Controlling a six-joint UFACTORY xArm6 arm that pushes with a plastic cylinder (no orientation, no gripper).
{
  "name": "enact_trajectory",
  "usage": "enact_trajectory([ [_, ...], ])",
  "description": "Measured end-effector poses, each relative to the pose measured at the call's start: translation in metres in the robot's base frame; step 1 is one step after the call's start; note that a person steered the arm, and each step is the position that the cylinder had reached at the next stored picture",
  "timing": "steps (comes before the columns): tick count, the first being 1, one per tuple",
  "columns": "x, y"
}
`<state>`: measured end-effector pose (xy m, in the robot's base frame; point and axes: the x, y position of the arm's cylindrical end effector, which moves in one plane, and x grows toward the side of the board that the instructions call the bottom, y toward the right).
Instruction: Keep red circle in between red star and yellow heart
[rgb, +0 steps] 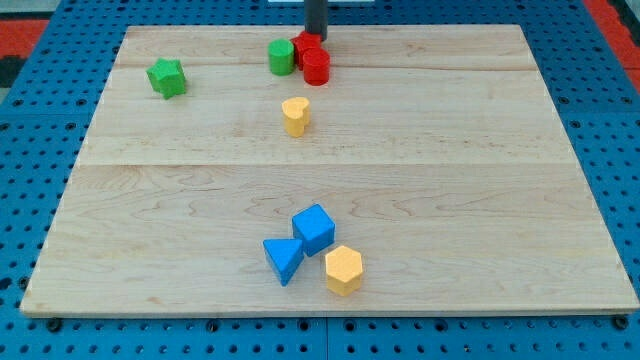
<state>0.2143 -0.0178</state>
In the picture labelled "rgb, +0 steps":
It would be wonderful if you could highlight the green cylinder block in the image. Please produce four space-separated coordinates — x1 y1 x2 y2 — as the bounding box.
267 38 295 76

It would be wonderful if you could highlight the yellow heart block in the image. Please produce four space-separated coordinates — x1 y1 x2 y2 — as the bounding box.
281 97 311 138

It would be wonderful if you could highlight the wooden board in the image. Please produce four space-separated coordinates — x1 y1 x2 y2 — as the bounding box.
21 25 639 318

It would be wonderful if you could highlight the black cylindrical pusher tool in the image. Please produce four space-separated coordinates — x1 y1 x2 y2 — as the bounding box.
304 0 328 41

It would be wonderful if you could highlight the blue cube block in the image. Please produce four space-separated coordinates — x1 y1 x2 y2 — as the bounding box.
292 204 336 257

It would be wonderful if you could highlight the blue triangle block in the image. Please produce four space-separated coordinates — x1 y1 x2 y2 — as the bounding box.
263 238 305 287

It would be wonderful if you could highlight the yellow hexagon block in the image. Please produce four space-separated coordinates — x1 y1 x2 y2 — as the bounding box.
325 245 364 296

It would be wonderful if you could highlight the green star block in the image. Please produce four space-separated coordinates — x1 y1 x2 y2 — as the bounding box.
146 58 186 100

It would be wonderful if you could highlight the red star block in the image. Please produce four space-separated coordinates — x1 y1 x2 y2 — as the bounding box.
290 31 322 71

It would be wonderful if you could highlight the red cylinder block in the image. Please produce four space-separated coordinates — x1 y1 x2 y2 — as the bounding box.
302 48 330 86

